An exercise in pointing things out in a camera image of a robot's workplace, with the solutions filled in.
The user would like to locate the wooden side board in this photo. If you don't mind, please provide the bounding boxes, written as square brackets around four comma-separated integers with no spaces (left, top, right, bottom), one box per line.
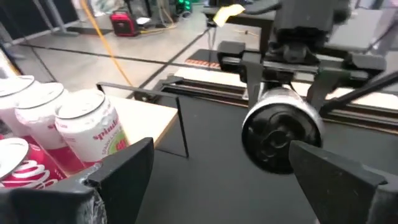
[174,67,398,111]

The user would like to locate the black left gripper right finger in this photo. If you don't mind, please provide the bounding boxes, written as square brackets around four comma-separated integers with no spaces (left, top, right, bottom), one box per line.
[289,140,398,224]

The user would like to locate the red Coca-Cola can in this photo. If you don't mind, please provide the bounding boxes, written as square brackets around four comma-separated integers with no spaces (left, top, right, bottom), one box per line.
[0,137,68,190]

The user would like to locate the pink white Spindrift can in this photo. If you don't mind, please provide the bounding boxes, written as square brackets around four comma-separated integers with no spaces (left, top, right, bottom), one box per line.
[14,82,69,150]
[0,75,37,138]
[55,88,131,170]

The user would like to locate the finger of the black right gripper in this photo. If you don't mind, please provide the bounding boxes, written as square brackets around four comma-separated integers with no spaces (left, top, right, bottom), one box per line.
[306,70,338,110]
[239,52,266,109]

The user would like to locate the red portable box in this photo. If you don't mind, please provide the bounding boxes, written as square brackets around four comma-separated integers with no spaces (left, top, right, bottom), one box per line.
[109,10,141,37]

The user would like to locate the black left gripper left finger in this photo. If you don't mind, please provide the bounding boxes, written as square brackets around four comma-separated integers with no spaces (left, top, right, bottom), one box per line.
[0,138,155,224]

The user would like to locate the yellow tape tag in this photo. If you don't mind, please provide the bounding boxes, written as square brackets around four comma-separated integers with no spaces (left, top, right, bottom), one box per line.
[213,3,246,28]

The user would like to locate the yellow floor cable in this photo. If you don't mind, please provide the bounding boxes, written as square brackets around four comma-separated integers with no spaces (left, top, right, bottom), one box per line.
[80,0,134,88]

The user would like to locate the black computer green lights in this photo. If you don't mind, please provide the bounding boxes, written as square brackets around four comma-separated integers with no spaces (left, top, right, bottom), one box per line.
[175,0,192,13]

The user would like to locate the wooden shelf black legs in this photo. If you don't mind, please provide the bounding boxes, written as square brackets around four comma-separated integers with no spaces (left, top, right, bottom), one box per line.
[0,81,190,178]

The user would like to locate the tall silver Celsius can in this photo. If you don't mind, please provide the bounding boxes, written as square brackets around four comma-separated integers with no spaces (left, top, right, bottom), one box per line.
[241,86,326,175]

